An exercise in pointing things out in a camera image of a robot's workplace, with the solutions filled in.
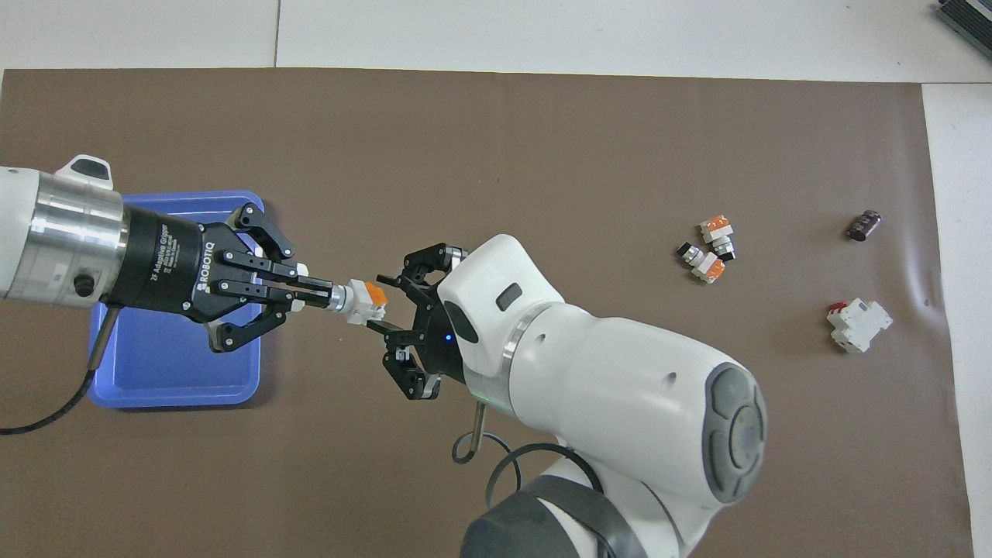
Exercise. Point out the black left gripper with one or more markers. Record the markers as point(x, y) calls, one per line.
point(170, 267)

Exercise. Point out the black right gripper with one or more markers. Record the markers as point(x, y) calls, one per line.
point(438, 333)

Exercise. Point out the selector switch green orange block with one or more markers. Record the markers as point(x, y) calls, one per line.
point(363, 302)

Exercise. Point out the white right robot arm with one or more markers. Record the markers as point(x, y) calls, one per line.
point(620, 380)

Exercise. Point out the blue plastic tray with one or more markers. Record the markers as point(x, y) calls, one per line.
point(170, 372)

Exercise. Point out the brown table mat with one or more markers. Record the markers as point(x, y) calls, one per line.
point(542, 155)

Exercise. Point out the white circuit breaker red lever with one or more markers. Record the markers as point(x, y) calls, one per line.
point(859, 325)

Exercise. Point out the black electronic box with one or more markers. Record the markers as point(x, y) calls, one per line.
point(969, 15)

